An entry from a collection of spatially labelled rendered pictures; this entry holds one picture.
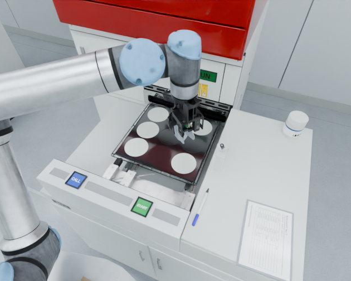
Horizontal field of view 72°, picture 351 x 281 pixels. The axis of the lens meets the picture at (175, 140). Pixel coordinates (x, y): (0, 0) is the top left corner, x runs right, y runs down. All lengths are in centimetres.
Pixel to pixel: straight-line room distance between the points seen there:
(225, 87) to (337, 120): 196
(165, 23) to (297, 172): 71
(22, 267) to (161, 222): 37
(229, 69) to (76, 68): 70
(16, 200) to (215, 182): 59
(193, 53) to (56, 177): 65
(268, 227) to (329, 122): 210
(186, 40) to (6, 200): 56
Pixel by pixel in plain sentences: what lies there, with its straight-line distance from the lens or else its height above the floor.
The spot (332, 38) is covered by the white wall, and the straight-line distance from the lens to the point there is 258.
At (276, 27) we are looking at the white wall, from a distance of 254.
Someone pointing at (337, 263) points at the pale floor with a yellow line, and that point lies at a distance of 203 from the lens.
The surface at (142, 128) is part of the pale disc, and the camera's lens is 111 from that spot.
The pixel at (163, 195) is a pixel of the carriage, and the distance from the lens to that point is 92.
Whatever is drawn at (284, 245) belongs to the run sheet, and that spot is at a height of 97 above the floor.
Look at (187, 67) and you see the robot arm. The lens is 57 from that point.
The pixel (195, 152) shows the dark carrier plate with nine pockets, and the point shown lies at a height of 90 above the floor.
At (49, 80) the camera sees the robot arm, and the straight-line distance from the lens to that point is 45.
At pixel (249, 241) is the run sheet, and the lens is 80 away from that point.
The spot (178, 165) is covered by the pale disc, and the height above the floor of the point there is 90.
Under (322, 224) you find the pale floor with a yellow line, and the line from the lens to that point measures 210.
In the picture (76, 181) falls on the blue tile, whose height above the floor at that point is 96.
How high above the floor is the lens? 170
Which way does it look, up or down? 50 degrees down
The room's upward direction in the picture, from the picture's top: straight up
